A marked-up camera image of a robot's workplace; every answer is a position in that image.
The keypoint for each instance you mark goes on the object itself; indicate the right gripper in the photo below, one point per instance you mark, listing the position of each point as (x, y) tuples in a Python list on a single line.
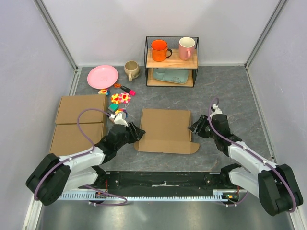
[(195, 127)]

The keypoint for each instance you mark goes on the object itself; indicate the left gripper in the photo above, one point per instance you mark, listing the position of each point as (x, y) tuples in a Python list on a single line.
[(136, 133)]

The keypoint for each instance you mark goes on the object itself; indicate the brown cardboard box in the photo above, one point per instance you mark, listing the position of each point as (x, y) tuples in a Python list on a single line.
[(166, 131)]

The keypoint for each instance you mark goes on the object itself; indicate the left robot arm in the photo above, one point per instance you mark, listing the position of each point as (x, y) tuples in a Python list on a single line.
[(55, 175)]

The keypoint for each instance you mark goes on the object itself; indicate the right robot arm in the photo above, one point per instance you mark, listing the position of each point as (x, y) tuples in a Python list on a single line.
[(274, 185)]

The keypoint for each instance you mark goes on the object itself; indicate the folded flat cardboard box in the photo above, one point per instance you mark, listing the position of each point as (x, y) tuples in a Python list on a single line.
[(77, 114)]

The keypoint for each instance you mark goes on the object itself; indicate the rainbow petal smiley toy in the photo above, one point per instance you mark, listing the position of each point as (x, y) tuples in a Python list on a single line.
[(121, 111)]

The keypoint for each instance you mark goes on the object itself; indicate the teal block toy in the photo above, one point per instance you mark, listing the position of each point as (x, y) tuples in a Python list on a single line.
[(113, 107)]

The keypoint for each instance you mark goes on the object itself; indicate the pink petal smiley toy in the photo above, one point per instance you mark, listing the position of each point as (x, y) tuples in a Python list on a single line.
[(124, 98)]

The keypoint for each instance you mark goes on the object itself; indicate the sunflower toy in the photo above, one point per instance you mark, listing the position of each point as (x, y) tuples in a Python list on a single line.
[(115, 98)]

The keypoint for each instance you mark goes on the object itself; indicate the pink highlighter marker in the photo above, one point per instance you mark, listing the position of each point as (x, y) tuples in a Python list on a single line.
[(128, 90)]

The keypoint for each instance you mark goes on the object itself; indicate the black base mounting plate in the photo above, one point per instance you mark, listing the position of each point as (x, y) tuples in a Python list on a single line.
[(112, 180)]

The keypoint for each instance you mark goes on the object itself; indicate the yellow red smiley toy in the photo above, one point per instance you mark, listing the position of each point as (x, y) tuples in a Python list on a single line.
[(104, 91)]

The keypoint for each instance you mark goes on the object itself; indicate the green ceramic tray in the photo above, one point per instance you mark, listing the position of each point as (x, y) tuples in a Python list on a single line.
[(179, 76)]

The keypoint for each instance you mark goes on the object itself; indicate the beige ceramic mug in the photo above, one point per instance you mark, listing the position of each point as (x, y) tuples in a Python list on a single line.
[(132, 70)]

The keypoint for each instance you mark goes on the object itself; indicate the pink plastic plate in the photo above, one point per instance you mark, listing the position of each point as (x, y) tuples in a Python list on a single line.
[(102, 77)]

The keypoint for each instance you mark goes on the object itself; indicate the pink ceramic mug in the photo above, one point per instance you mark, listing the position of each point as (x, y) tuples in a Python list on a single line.
[(186, 47)]

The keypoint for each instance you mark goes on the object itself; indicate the orange enamel mug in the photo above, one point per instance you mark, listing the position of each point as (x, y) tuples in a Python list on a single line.
[(160, 50)]

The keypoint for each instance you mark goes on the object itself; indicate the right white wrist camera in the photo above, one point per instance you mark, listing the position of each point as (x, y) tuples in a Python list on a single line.
[(215, 110)]

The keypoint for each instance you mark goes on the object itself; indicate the black wire shelf rack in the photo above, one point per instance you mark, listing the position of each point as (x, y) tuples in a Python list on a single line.
[(173, 62)]

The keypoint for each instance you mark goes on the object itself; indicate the grey slotted cable duct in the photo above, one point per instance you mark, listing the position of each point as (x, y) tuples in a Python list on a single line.
[(91, 195)]

